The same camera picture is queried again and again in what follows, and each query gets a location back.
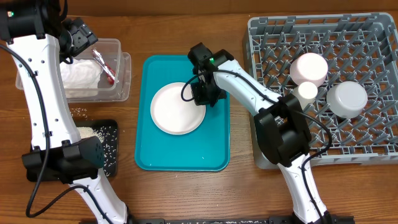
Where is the white napkin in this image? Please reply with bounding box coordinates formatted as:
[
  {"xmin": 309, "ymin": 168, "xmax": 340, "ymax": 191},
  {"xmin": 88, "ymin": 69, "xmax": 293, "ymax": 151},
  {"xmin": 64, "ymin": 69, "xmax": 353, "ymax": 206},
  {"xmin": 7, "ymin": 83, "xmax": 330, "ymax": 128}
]
[{"xmin": 60, "ymin": 60, "xmax": 103, "ymax": 89}]

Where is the large white plate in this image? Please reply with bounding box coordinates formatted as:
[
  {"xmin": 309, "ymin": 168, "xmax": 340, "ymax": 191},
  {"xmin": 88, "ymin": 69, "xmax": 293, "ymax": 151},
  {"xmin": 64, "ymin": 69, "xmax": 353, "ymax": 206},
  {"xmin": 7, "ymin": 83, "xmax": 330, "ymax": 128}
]
[{"xmin": 150, "ymin": 82, "xmax": 206, "ymax": 135}]

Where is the red snack wrapper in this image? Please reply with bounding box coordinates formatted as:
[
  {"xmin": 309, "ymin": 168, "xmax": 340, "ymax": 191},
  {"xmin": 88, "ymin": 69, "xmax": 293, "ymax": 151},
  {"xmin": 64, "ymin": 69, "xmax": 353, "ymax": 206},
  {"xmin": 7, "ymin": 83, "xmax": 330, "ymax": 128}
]
[{"xmin": 91, "ymin": 49, "xmax": 116, "ymax": 85}]

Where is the white cup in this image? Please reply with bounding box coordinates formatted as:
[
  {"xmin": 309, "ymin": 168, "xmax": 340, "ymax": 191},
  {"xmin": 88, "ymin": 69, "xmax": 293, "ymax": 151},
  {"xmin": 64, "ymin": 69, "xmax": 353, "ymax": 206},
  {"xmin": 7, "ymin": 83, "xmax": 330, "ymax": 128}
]
[{"xmin": 292, "ymin": 82, "xmax": 318, "ymax": 109}]

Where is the small pink bowl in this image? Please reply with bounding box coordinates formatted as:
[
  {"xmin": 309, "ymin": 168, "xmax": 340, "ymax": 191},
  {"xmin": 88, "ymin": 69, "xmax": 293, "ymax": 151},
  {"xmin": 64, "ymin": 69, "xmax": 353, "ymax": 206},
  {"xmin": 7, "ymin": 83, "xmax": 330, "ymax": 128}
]
[{"xmin": 290, "ymin": 53, "xmax": 328, "ymax": 87}]

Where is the grey bowl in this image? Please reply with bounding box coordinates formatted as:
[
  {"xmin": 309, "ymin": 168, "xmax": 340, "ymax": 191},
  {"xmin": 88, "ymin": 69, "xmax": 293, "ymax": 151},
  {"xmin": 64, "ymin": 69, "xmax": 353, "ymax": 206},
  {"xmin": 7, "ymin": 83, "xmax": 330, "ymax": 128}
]
[{"xmin": 326, "ymin": 81, "xmax": 368, "ymax": 119}]

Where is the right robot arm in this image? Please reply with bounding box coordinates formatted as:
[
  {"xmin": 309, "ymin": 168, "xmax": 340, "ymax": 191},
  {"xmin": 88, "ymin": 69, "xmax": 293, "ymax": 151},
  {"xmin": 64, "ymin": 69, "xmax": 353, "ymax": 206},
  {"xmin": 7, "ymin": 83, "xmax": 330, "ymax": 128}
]
[{"xmin": 187, "ymin": 43, "xmax": 333, "ymax": 223}]

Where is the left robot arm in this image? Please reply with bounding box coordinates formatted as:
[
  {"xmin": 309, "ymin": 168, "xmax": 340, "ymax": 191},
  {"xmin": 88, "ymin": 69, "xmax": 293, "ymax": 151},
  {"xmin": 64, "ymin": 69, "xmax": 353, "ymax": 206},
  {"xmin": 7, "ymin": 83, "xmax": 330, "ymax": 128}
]
[{"xmin": 1, "ymin": 1, "xmax": 134, "ymax": 223}]

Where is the grey dishwasher rack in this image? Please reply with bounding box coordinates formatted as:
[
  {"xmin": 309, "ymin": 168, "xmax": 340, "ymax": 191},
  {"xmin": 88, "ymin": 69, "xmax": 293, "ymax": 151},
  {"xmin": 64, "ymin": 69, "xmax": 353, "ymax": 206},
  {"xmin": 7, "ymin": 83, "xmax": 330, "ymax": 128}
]
[{"xmin": 243, "ymin": 12, "xmax": 397, "ymax": 166}]

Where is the clear plastic bin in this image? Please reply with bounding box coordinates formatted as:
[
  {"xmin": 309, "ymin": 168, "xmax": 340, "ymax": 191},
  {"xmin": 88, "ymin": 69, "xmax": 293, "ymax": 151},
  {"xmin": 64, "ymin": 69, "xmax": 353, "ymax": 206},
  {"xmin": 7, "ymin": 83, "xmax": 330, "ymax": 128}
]
[{"xmin": 64, "ymin": 39, "xmax": 131, "ymax": 103}]

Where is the teal serving tray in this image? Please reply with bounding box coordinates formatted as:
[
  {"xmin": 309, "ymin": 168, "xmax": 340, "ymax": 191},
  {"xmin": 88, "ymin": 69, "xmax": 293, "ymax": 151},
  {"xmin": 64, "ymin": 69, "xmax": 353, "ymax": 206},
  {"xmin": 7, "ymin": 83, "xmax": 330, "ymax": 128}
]
[{"xmin": 134, "ymin": 55, "xmax": 230, "ymax": 172}]

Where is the black tray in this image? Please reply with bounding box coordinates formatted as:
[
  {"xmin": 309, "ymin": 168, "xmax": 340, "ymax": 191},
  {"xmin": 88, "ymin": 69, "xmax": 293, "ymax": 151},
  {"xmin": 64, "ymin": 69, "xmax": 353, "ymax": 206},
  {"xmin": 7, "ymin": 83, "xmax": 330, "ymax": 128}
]
[{"xmin": 42, "ymin": 119, "xmax": 118, "ymax": 184}]

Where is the spilled rice pile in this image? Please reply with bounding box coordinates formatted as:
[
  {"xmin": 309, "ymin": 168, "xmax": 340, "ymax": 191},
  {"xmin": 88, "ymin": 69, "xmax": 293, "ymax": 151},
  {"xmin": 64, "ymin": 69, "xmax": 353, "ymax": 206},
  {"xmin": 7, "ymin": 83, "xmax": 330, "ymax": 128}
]
[{"xmin": 70, "ymin": 108, "xmax": 119, "ymax": 177}]

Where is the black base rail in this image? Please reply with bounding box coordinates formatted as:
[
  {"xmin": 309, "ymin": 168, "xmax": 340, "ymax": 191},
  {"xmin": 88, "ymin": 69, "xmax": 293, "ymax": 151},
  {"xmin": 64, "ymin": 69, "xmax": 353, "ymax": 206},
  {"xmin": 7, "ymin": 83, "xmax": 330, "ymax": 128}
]
[{"xmin": 129, "ymin": 215, "xmax": 355, "ymax": 224}]

